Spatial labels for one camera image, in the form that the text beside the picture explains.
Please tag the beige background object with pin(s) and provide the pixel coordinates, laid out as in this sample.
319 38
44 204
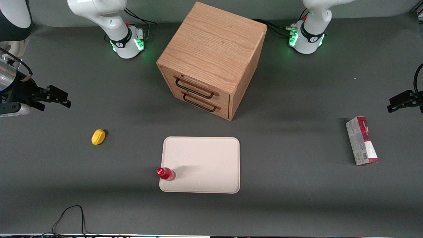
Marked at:
19 49

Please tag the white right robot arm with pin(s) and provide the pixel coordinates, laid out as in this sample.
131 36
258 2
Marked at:
99 13

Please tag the red coke bottle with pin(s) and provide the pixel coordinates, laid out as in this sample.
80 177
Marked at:
167 174

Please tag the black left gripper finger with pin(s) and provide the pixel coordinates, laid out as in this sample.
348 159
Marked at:
401 98
398 106

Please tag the beige plastic tray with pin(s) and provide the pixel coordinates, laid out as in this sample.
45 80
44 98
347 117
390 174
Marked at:
205 165

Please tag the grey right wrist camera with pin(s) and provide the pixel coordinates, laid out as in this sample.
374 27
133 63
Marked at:
13 110

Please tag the yellow lemon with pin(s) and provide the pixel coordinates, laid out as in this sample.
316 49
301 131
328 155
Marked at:
98 137

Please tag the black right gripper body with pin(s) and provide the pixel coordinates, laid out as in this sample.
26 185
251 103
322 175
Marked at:
22 91

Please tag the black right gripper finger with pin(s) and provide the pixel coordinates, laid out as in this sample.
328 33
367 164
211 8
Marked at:
57 93
39 104

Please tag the wooden two-drawer cabinet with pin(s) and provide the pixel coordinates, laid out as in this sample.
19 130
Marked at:
211 43

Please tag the red plaid cardboard box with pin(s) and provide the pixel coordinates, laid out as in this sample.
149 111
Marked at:
362 142

